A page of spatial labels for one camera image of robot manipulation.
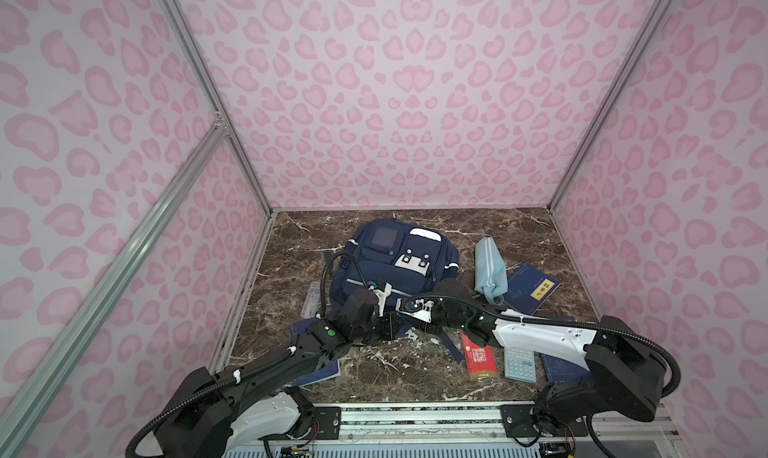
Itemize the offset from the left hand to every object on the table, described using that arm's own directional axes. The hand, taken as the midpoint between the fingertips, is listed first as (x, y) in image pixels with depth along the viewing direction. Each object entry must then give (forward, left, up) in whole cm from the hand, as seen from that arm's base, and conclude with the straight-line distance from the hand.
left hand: (408, 319), depth 78 cm
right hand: (+5, -1, -2) cm, 6 cm away
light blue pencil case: (+19, -27, -8) cm, 34 cm away
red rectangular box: (-7, -20, -12) cm, 24 cm away
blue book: (-9, +21, -11) cm, 26 cm away
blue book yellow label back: (+14, -39, -11) cm, 43 cm away
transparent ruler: (+12, +30, -13) cm, 35 cm away
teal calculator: (-9, -30, -11) cm, 33 cm away
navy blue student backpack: (+23, +3, -7) cm, 25 cm away
